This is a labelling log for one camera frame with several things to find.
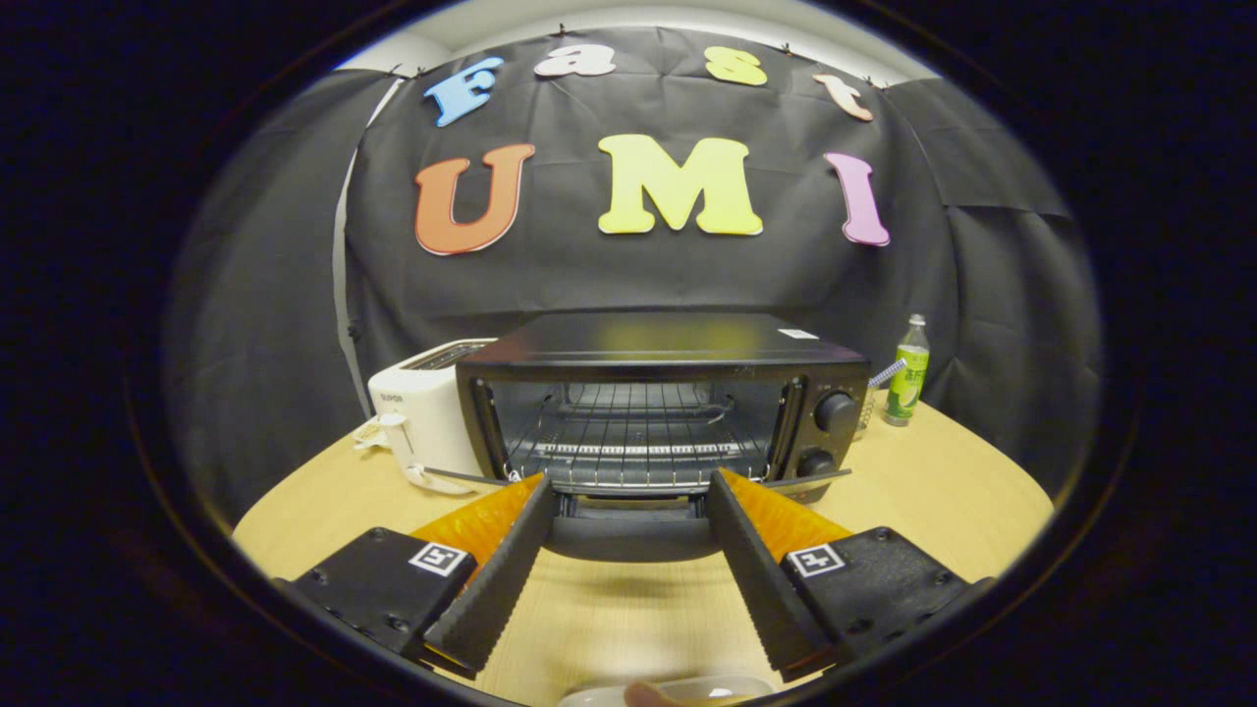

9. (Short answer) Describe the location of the white pop-up toaster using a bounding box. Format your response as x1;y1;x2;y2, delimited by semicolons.
367;338;498;495

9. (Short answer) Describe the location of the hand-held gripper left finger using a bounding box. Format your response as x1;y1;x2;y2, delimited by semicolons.
273;473;559;679

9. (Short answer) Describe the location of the green label plastic bottle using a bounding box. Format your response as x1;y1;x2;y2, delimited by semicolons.
884;314;931;427

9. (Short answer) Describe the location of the white rectangular plate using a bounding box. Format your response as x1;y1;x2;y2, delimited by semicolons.
558;676;777;707

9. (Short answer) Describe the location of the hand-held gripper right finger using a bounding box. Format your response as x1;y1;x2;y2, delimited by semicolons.
707;469;993;682

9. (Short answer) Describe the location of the black toaster oven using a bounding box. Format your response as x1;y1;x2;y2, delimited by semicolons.
456;312;871;564

